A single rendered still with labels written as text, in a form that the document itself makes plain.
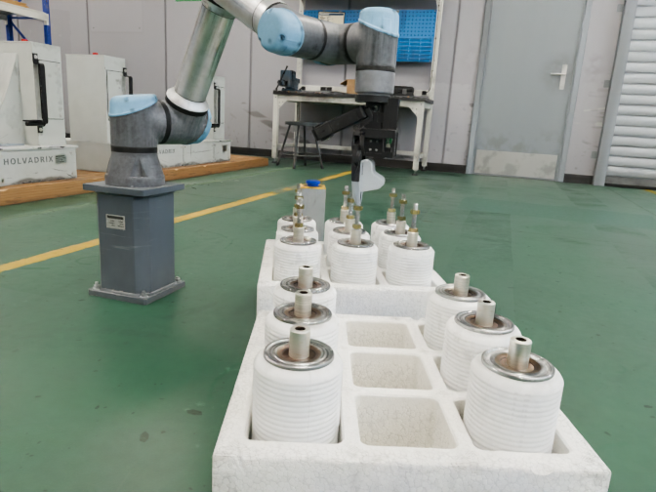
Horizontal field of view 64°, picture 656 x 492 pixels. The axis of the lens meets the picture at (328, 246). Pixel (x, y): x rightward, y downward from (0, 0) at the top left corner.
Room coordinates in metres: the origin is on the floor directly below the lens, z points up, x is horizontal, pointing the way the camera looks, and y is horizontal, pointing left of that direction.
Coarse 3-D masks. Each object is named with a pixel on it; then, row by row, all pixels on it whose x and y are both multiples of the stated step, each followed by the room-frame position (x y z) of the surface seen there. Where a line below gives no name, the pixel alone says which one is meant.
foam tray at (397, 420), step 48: (384, 336) 0.80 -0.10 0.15; (240, 384) 0.57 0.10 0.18; (384, 384) 0.68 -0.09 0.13; (432, 384) 0.60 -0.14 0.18; (240, 432) 0.47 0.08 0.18; (384, 432) 0.57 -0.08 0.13; (432, 432) 0.56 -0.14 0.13; (576, 432) 0.51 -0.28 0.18; (240, 480) 0.44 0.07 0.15; (288, 480) 0.44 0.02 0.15; (336, 480) 0.44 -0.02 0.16; (384, 480) 0.44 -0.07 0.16; (432, 480) 0.44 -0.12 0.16; (480, 480) 0.44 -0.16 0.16; (528, 480) 0.44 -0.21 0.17; (576, 480) 0.44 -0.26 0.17
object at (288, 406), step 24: (264, 360) 0.50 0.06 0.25; (336, 360) 0.51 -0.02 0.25; (264, 384) 0.48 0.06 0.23; (288, 384) 0.47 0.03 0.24; (312, 384) 0.47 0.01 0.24; (336, 384) 0.49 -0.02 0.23; (264, 408) 0.48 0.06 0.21; (288, 408) 0.47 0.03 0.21; (312, 408) 0.47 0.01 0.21; (336, 408) 0.49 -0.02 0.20; (264, 432) 0.48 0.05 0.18; (288, 432) 0.47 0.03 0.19; (312, 432) 0.47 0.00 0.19; (336, 432) 0.50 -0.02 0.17
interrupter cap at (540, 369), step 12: (492, 348) 0.55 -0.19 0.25; (504, 348) 0.55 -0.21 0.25; (492, 360) 0.52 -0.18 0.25; (504, 360) 0.53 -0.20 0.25; (540, 360) 0.53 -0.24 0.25; (504, 372) 0.49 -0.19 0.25; (516, 372) 0.50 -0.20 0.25; (528, 372) 0.50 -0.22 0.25; (540, 372) 0.50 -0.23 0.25; (552, 372) 0.50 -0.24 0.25
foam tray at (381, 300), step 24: (264, 264) 1.10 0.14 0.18; (264, 288) 0.96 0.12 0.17; (336, 288) 0.97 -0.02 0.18; (360, 288) 0.97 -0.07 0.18; (384, 288) 0.98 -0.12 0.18; (408, 288) 0.99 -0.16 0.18; (432, 288) 1.00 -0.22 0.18; (336, 312) 0.97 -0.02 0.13; (360, 312) 0.97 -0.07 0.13; (384, 312) 0.98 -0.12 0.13; (408, 312) 0.98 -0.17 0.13
